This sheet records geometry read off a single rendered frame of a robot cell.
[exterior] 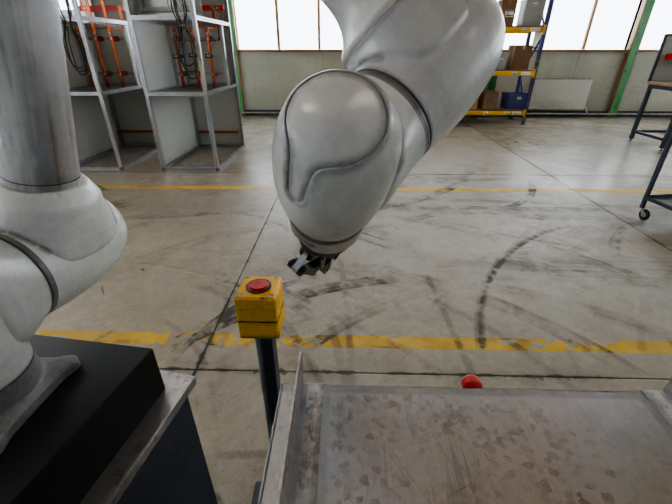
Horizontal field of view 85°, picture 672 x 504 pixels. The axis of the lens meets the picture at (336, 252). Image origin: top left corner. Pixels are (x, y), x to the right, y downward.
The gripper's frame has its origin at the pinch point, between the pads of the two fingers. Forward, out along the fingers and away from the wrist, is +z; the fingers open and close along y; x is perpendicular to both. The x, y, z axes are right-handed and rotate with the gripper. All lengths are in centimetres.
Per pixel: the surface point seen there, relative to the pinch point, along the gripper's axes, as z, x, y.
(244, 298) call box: 7.2, -6.7, 13.7
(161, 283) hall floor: 176, -91, 45
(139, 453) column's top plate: 3.7, 0.0, 41.6
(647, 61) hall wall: 520, 115, -879
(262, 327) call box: 11.5, -1.0, 15.3
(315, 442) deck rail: -8.6, 17.6, 20.3
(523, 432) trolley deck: -8.9, 37.9, 0.3
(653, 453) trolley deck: -12, 51, -9
